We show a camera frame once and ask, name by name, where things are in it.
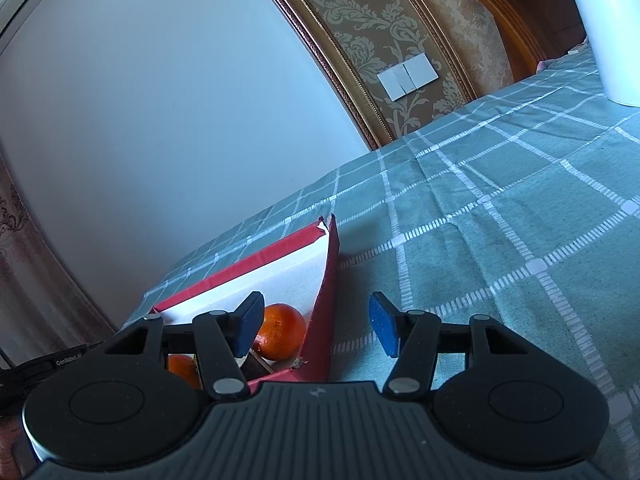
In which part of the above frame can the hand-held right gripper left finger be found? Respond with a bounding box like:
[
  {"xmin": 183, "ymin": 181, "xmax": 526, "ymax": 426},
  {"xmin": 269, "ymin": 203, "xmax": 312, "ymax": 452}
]
[{"xmin": 102, "ymin": 291, "xmax": 265, "ymax": 402}]

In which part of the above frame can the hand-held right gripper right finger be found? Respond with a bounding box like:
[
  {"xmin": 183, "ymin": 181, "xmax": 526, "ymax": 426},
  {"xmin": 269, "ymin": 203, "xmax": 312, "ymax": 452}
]
[{"xmin": 369, "ymin": 291, "xmax": 518, "ymax": 396}]

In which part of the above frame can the dark sugarcane piece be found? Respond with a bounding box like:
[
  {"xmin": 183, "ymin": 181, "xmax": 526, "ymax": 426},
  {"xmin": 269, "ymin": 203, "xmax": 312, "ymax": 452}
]
[{"xmin": 240, "ymin": 352, "xmax": 276, "ymax": 380}]

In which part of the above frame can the red cardboard box tray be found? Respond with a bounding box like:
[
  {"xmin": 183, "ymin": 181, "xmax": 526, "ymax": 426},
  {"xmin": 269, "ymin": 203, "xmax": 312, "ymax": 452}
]
[{"xmin": 150, "ymin": 214, "xmax": 341, "ymax": 395}]

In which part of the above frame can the orange mandarin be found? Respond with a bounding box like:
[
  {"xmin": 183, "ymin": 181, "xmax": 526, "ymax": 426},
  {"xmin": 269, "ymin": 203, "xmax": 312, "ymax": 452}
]
[
  {"xmin": 167, "ymin": 354, "xmax": 202, "ymax": 391},
  {"xmin": 251, "ymin": 303, "xmax": 307, "ymax": 361}
]

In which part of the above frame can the beige patterned curtain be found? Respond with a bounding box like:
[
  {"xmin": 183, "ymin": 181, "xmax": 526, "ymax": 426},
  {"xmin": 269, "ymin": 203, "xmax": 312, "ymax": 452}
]
[{"xmin": 0, "ymin": 152, "xmax": 118, "ymax": 361}]

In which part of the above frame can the teal checked bed sheet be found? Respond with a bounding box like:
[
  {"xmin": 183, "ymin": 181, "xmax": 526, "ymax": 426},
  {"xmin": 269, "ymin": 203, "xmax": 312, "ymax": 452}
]
[{"xmin": 122, "ymin": 42, "xmax": 640, "ymax": 480}]

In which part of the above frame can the pink cloth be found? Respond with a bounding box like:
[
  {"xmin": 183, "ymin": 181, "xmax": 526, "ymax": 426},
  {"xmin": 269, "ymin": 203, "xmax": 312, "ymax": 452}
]
[{"xmin": 536, "ymin": 44, "xmax": 593, "ymax": 73}]

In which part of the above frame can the wooden headboard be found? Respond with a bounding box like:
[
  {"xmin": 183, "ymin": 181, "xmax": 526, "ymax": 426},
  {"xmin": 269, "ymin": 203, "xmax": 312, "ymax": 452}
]
[{"xmin": 456, "ymin": 0, "xmax": 588, "ymax": 83}]

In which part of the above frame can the white jug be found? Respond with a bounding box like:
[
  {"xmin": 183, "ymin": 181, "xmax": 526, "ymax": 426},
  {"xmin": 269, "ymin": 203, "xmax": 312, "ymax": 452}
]
[{"xmin": 547, "ymin": 0, "xmax": 640, "ymax": 107}]

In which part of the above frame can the white wall switch panel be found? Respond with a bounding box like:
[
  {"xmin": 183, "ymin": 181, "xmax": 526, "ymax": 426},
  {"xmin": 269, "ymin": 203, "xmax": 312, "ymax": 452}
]
[{"xmin": 376, "ymin": 52, "xmax": 439, "ymax": 100}]

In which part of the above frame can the gold decorative wall frame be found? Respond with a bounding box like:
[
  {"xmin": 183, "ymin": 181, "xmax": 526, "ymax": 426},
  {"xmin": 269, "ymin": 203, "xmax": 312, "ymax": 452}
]
[{"xmin": 245, "ymin": 0, "xmax": 481, "ymax": 151}]

